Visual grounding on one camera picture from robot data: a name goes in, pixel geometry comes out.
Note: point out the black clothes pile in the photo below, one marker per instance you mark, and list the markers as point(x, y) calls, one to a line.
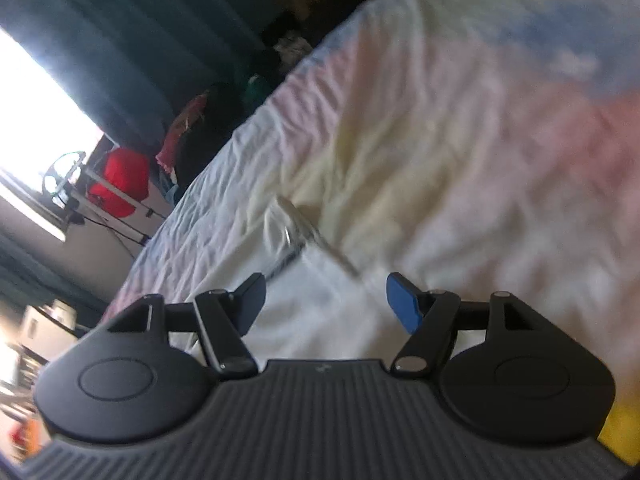
point(210, 130)

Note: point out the white garment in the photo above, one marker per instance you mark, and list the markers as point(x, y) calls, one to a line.
point(320, 312)

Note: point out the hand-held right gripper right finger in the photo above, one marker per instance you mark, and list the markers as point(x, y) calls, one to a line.
point(401, 305)

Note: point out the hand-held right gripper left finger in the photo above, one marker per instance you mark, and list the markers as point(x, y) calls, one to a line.
point(251, 301)

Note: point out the yellow cloth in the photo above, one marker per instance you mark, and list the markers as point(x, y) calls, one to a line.
point(622, 430)

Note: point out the green cloth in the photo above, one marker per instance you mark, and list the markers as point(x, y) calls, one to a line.
point(257, 89)

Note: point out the red cloth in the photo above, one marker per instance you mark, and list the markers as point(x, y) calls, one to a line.
point(120, 180)

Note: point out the pastel patterned bed sheet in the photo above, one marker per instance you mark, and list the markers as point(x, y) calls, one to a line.
point(500, 135)

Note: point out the dark teal curtain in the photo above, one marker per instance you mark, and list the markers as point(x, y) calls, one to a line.
point(125, 35)

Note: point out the pink and red clothes pile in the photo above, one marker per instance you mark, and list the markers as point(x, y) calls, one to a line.
point(177, 135)

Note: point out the white metal rack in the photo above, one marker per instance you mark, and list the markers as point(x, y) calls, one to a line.
point(145, 207)

